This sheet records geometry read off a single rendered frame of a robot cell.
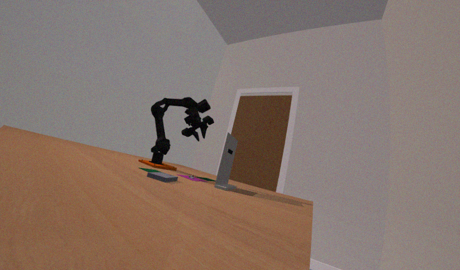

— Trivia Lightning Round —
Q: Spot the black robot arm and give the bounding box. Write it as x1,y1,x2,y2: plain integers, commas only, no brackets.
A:
149,97,210,165

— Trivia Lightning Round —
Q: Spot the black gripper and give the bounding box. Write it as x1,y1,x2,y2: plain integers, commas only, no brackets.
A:
182,114,214,141

